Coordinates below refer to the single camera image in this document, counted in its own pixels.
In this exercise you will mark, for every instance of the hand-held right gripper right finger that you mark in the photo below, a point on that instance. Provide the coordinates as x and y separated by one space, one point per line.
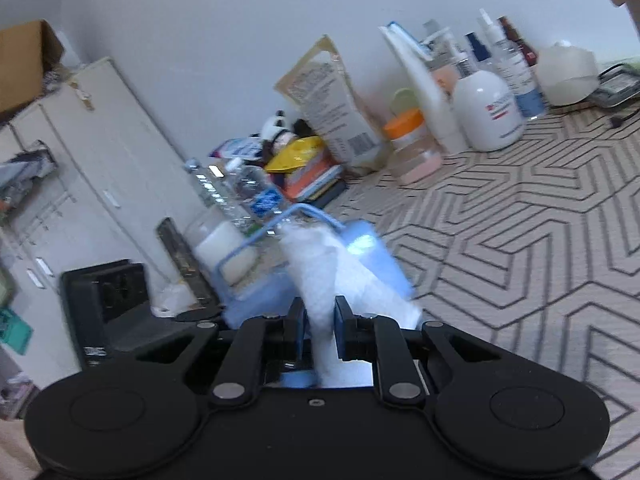
342 330

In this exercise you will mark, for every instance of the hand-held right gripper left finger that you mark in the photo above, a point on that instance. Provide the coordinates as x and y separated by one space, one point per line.
295 330

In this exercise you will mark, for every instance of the white cleaning cloth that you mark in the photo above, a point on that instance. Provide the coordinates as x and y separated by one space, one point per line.
320 280

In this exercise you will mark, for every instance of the blue plastic container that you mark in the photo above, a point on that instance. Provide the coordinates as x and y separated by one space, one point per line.
370 255

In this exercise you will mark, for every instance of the white filled jar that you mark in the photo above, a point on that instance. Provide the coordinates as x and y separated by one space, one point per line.
220 247

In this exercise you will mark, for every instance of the black rectangular box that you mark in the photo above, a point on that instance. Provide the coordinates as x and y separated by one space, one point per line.
330 192

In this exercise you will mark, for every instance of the blue label water bottle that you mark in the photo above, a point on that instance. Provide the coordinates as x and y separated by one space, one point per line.
260 195

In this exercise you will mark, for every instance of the clear plastic bottle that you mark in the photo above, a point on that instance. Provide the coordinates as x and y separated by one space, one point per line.
210 185

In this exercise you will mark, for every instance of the white cabinet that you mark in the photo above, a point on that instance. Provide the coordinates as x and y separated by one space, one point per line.
100 135

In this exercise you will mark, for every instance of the yellow snack packet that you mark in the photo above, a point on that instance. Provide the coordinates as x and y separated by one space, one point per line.
297 152

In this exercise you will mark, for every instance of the pink compact case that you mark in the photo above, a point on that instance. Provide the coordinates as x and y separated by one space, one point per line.
415 165

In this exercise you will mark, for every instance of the white and blue pouch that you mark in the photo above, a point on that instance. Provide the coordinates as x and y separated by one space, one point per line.
240 149

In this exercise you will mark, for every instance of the panda plush toy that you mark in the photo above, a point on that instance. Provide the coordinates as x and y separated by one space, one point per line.
275 127

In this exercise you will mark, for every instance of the orange lid jar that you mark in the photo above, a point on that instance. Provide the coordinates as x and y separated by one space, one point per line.
405 127

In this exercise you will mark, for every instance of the tan printed food bag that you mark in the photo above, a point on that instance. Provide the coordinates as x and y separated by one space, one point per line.
330 105

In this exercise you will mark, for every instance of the green round jar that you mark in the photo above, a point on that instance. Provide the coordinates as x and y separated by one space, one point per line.
404 100

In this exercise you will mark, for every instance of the white squeeze tube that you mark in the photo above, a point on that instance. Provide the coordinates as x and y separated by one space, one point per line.
432 100

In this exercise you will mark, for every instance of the cardboard box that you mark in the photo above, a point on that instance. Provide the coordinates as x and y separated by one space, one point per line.
25 65

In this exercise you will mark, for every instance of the white pump bottle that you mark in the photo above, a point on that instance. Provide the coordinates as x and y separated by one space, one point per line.
487 110

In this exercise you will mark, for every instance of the pink box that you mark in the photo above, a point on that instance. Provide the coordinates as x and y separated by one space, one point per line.
445 77

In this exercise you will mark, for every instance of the clear spray bottle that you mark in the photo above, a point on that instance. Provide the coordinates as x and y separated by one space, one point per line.
520 80

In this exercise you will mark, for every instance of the dark blue spray bottle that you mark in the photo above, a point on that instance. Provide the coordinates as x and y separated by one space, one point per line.
477 47

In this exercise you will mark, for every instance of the brown glass bottle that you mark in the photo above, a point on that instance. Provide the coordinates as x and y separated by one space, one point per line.
522 45

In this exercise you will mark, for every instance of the translucent white dome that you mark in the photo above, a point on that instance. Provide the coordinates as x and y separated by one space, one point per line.
570 75

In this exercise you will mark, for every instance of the grey electronic device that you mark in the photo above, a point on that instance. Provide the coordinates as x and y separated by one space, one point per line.
620 85

